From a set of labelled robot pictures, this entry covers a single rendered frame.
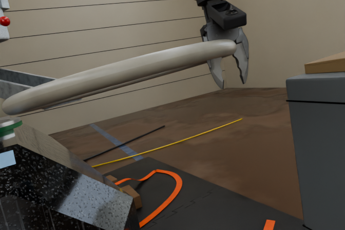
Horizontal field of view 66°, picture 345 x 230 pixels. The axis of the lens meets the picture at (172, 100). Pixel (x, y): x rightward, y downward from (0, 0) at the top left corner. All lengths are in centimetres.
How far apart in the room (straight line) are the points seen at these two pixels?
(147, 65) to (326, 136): 50
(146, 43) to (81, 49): 150
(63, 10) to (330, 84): 585
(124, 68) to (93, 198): 45
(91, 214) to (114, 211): 7
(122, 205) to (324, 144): 54
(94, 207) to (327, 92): 61
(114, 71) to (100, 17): 596
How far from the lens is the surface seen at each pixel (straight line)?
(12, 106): 48
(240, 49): 63
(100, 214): 73
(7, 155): 71
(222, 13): 56
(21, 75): 98
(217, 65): 61
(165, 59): 37
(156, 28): 667
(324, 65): 76
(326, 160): 76
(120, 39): 632
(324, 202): 82
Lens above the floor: 94
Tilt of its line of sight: 8 degrees down
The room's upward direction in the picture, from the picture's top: 11 degrees counter-clockwise
